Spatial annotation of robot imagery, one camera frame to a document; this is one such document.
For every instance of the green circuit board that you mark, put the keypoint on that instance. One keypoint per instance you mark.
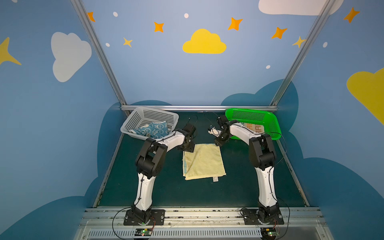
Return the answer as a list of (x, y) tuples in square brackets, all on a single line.
[(143, 232), (269, 234)]

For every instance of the right aluminium frame post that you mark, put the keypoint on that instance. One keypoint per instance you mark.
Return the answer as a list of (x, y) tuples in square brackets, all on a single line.
[(304, 50)]

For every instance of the colourful printed rabbit towel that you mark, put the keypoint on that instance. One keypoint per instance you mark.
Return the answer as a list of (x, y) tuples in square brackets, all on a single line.
[(259, 129)]

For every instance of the right green circuit board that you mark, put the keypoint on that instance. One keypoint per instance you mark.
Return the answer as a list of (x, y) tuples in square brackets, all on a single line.
[(269, 234)]

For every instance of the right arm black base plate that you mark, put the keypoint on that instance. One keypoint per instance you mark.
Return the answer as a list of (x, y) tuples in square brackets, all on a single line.
[(261, 217)]

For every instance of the green perforated plastic basket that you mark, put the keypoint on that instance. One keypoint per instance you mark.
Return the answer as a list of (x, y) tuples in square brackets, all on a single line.
[(267, 119)]

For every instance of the aluminium frame post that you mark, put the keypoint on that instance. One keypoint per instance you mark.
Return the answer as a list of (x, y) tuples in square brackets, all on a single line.
[(304, 50), (87, 24)]

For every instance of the left aluminium frame post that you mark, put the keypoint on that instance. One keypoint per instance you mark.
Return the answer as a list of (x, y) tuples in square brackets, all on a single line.
[(87, 24)]

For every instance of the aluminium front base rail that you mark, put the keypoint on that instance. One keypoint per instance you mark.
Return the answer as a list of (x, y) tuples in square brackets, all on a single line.
[(203, 224)]

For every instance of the pale yellow towel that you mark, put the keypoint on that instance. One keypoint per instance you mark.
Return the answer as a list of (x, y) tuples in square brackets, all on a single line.
[(204, 162)]

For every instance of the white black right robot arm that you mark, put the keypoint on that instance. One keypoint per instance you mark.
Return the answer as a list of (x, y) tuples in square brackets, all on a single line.
[(262, 156)]

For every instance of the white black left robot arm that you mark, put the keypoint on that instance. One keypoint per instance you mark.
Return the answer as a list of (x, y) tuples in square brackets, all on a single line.
[(149, 162)]

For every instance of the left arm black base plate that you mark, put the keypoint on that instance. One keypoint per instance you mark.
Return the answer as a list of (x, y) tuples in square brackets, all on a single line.
[(151, 217)]

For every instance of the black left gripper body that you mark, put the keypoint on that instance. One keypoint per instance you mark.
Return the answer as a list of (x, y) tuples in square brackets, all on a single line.
[(189, 145)]

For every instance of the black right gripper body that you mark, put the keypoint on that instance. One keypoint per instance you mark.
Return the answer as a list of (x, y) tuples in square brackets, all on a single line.
[(220, 140)]

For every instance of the teal patterned towel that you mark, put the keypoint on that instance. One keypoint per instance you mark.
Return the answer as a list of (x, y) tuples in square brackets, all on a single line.
[(152, 130)]

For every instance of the aluminium back frame rail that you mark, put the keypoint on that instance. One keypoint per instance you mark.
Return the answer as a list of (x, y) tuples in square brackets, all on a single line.
[(176, 108)]

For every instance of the left green circuit board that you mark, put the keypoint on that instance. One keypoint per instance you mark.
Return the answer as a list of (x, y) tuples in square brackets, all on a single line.
[(143, 232)]

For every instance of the white perforated plastic basket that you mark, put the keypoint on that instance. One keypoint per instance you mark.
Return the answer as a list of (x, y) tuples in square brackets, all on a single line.
[(143, 115)]

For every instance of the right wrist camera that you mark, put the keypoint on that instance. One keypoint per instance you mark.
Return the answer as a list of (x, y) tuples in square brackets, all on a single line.
[(213, 131)]

